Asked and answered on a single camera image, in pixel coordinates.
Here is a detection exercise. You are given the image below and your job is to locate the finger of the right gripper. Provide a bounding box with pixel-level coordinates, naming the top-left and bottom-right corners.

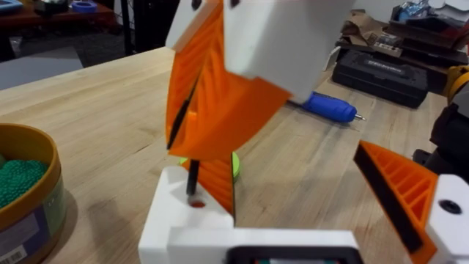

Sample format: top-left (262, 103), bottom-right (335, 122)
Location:
top-left (167, 0), bottom-right (355, 163)
top-left (165, 0), bottom-right (226, 150)

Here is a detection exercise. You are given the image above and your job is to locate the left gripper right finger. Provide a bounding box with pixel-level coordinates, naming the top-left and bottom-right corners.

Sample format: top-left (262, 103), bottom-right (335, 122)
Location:
top-left (352, 140), bottom-right (469, 264)

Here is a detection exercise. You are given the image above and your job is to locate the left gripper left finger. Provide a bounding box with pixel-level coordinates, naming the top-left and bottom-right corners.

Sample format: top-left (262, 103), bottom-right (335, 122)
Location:
top-left (138, 152), bottom-right (236, 264)

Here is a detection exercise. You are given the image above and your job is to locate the black screw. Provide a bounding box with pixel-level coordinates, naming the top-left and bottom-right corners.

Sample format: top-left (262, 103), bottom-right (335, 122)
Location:
top-left (185, 158), bottom-right (202, 197)

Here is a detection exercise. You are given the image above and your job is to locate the blue electric screwdriver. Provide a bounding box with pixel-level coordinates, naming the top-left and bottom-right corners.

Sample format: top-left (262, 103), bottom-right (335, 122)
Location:
top-left (301, 91), bottom-right (367, 124)

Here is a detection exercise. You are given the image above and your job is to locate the yellow and black tool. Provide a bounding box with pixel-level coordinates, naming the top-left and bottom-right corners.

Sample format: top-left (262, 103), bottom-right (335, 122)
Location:
top-left (413, 65), bottom-right (469, 184)

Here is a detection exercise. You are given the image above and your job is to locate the green disc with holes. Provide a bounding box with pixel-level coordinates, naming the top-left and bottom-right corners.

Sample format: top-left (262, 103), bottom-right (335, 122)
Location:
top-left (178, 151), bottom-right (242, 183)

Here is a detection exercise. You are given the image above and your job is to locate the black tool case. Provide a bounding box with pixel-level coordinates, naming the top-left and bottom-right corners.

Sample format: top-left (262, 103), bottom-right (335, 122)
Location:
top-left (331, 48), bottom-right (429, 109)

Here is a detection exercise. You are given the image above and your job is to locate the blue tape roll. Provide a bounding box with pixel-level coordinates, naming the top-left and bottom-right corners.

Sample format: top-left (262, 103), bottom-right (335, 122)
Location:
top-left (70, 0), bottom-right (98, 14)

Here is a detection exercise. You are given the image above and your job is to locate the dark brown side table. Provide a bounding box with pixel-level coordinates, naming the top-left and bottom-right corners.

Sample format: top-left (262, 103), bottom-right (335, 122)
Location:
top-left (0, 0), bottom-right (115, 31)

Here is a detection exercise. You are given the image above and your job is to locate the heap of boxes and cardboard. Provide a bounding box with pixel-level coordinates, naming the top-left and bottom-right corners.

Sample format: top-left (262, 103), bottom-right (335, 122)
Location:
top-left (336, 0), bottom-right (469, 67)

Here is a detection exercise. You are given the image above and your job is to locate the brown tub with green toys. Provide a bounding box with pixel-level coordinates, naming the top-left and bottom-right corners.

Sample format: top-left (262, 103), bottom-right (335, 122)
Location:
top-left (0, 122), bottom-right (67, 264)

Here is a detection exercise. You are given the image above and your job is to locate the grey flat board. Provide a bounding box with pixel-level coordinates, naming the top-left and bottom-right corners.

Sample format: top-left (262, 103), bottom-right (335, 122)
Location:
top-left (0, 45), bottom-right (84, 92)

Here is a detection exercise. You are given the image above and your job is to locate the black upright post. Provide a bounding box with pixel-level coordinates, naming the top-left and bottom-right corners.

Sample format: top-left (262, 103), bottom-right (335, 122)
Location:
top-left (119, 0), bottom-right (135, 56)

